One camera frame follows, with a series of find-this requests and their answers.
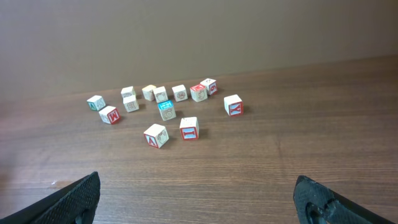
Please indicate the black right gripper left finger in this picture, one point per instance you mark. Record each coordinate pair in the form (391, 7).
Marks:
(75, 203)

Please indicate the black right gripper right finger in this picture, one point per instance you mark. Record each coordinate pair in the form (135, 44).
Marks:
(317, 204)

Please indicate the red letter A block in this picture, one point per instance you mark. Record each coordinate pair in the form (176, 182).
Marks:
(156, 135)

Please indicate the blue top spiral block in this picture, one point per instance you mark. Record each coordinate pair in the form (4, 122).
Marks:
(167, 110)

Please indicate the red drawing wooden block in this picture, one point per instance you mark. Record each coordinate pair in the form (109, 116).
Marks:
(180, 93)

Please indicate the red letter M block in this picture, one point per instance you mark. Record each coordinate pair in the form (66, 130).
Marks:
(109, 115)

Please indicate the red number 6 block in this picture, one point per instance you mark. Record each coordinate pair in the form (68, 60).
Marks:
(210, 85)

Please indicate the apple picture wooden block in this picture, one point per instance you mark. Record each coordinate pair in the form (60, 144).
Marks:
(160, 94)

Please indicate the letter B wooden block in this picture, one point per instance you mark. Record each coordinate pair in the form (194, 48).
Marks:
(130, 103)

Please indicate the red letter I block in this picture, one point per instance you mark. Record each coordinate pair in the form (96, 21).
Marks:
(189, 128)

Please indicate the plain white wooden block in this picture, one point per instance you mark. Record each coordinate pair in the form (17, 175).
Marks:
(128, 91)

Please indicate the yellow top wooden block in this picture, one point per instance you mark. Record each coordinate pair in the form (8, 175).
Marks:
(148, 92)

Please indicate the red letter Y block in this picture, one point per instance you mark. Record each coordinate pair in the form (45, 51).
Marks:
(233, 105)

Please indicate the green letter A block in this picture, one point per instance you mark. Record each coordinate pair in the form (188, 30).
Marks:
(96, 103)

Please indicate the red top wooden block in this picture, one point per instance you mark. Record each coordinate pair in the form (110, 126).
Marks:
(198, 93)

